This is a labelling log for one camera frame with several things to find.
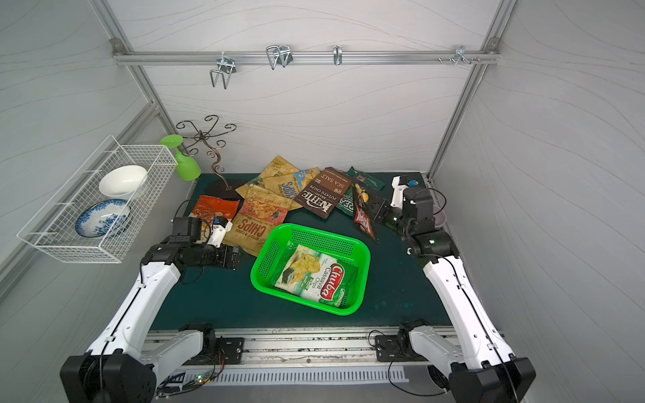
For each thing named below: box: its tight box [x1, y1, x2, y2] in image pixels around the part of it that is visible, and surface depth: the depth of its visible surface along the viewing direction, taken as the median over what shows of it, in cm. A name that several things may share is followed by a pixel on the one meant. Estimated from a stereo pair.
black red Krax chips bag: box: [351, 183, 381, 246], surface depth 78 cm
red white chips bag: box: [188, 194, 241, 221], surface depth 109 cm
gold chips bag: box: [259, 154, 300, 178], surface depth 122 cm
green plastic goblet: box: [159, 134, 202, 182], surface depth 95 cm
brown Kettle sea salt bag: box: [293, 167, 352, 220], surface depth 113 cm
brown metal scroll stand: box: [176, 115, 237, 192], surface depth 95 cm
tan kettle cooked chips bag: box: [224, 198, 292, 257], surface depth 106 cm
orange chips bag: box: [235, 183, 294, 226], surface depth 109 cm
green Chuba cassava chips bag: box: [269, 240, 360, 308], surface depth 88 cm
